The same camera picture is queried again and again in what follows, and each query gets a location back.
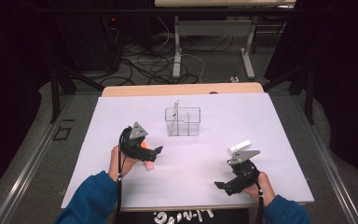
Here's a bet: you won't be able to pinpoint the person's right hand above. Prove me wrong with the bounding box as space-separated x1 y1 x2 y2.
242 171 277 207

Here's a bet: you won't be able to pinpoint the right hand-held gripper cable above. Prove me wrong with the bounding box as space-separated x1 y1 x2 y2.
254 173 266 224

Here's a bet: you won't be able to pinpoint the black computer tower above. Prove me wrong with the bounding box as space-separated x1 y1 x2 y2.
55 14 123 73

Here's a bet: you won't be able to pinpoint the white pen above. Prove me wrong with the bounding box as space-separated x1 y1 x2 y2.
169 99 181 136

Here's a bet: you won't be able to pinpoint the orange highlighter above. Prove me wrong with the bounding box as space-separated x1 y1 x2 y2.
139 141 155 172

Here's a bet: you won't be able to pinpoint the white metal-legged desk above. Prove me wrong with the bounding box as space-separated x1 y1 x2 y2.
154 0 297 80

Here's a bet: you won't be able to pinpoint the aluminium floor rail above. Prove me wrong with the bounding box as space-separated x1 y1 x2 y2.
0 94 76 224
291 95 358 224

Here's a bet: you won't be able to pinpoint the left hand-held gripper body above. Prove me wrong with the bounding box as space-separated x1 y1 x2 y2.
118 121 157 162

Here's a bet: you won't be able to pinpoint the black metal stand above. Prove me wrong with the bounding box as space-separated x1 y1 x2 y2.
49 58 105 124
262 61 317 126

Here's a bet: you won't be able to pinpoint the wooden table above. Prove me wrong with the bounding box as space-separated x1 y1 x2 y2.
98 81 307 213

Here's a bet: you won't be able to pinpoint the white floor cable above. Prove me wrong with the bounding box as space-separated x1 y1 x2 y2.
156 15 207 84

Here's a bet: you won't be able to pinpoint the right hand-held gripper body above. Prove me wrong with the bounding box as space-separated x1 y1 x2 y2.
225 149 262 197

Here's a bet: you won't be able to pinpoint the hand-held gripper cable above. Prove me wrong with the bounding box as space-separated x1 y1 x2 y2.
254 173 266 224
115 128 129 224

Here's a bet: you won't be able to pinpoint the person's left hand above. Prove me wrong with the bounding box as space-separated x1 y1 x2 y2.
107 145 140 183

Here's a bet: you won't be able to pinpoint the left hand-held gripper cable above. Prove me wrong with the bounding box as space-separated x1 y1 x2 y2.
115 128 129 224

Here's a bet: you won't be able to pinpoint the white glue stick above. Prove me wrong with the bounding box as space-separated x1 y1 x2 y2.
227 139 253 154

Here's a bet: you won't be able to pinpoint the white table mat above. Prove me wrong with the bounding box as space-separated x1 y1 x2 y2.
61 92 315 210

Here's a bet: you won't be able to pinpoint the dark curtain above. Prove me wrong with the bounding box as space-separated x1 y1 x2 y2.
0 0 58 207
263 0 358 185

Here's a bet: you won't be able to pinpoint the black floor cables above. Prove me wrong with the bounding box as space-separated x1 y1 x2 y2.
99 33 235 87

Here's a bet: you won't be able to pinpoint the person's black printed shirt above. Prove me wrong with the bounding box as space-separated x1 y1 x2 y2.
120 207 250 224

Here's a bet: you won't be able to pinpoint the clear plastic pen holder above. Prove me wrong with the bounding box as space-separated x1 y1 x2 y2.
164 106 202 137

